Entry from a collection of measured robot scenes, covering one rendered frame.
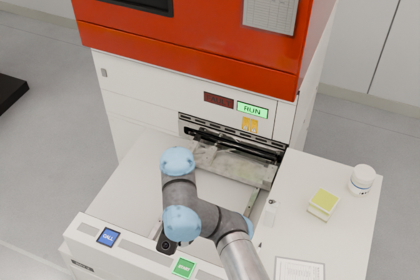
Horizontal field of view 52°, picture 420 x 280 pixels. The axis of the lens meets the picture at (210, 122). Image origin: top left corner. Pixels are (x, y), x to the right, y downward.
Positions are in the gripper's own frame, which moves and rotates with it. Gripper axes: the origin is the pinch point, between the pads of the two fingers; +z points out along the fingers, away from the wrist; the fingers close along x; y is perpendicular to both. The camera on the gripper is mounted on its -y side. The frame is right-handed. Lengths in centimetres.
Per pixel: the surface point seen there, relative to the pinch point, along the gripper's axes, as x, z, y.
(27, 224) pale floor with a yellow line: 117, 111, 31
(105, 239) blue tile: 26.5, 14.3, -0.2
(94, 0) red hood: 55, -33, 54
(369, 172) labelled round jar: -44, 5, 49
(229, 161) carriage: 4, 23, 50
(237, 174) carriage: -1, 23, 45
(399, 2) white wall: -44, 28, 207
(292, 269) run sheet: -29.5, 13.8, 12.5
